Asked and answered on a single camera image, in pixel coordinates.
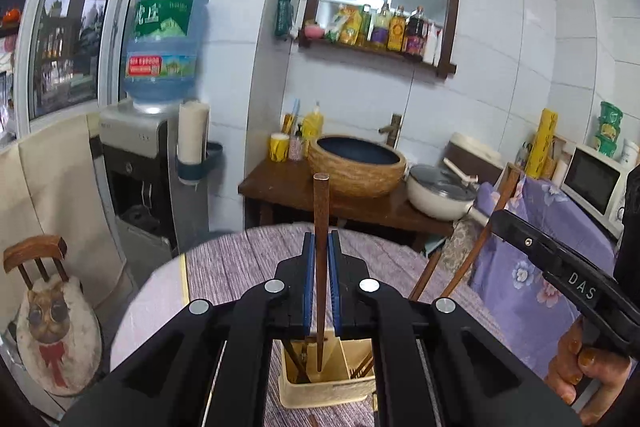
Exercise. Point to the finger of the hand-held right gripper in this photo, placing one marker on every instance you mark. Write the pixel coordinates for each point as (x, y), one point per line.
(517, 232)

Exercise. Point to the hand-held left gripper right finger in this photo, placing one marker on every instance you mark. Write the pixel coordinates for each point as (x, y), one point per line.
(425, 357)

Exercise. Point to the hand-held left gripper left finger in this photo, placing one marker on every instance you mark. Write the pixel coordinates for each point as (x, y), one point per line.
(220, 357)

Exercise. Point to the cream plastic utensil holder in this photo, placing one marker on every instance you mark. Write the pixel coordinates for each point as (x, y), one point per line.
(325, 394)

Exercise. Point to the person's right hand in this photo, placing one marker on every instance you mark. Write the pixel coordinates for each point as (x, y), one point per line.
(590, 372)

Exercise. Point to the purple floral cloth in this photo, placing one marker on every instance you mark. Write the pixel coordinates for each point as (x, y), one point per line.
(520, 287)

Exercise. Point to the beige floral fabric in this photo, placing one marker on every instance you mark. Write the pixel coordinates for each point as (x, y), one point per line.
(457, 247)

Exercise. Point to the white microwave oven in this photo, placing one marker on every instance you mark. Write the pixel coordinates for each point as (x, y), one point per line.
(592, 184)

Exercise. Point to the cream lidded pan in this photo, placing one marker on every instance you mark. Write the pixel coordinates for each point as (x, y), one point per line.
(435, 194)

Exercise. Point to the brown rice cooker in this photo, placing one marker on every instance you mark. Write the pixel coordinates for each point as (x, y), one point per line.
(472, 152)

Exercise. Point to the yellow foil roll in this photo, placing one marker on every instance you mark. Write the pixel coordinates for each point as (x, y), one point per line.
(542, 142)

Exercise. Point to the purple and white tablecloth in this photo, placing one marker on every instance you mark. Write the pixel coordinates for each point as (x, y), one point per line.
(230, 262)

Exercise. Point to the white paper cup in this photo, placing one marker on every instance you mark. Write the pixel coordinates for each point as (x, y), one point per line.
(629, 153)

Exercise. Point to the green instant noodle cups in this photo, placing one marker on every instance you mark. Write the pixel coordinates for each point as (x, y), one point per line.
(609, 127)

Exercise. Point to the bronze faucet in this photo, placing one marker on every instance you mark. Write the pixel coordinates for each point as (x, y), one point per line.
(392, 129)

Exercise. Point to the cat print seat cushion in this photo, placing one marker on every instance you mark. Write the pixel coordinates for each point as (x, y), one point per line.
(55, 337)

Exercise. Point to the woven wash basin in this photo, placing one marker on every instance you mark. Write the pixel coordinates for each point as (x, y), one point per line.
(360, 177)

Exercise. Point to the wooden counter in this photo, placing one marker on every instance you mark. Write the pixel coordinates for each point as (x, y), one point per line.
(280, 187)

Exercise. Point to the white squeeze bottle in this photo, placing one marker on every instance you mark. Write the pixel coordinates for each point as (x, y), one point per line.
(433, 47)

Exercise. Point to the grey water dispenser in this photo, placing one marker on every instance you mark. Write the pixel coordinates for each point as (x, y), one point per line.
(130, 167)

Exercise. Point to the wooden chair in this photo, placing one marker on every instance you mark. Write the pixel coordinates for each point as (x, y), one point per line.
(35, 252)

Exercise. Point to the white paper cup dispenser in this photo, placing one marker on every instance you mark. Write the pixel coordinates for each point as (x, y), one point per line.
(192, 142)

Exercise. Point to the yellow cup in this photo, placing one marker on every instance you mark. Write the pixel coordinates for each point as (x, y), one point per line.
(279, 148)

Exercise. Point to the dark soy sauce bottle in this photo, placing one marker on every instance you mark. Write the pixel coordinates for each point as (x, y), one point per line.
(415, 37)

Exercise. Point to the small dotted bottle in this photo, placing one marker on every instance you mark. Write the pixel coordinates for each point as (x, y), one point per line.
(296, 147)

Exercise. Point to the yellow dish soap bottle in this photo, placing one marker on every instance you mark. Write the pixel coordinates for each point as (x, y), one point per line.
(312, 124)

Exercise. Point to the yellow label sauce bottle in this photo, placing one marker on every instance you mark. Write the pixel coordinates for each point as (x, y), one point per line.
(397, 32)

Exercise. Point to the purple label oil bottle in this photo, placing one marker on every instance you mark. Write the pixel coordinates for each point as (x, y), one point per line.
(382, 29)

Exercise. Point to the blue toothbrush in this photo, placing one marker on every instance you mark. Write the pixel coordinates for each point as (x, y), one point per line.
(295, 112)

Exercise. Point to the green glass bottle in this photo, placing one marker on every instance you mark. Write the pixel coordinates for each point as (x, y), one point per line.
(365, 27)

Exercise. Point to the yellow seasoning packet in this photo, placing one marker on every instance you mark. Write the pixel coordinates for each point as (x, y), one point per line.
(347, 24)

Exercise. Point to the pink bowl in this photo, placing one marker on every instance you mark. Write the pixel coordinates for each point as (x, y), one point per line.
(313, 30)

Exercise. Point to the green hanging packet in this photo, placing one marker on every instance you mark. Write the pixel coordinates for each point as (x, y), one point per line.
(285, 14)

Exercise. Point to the blue water bottle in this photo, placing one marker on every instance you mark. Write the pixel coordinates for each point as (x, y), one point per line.
(162, 42)

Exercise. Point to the aluminium framed window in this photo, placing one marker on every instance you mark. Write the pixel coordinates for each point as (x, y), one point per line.
(75, 7)

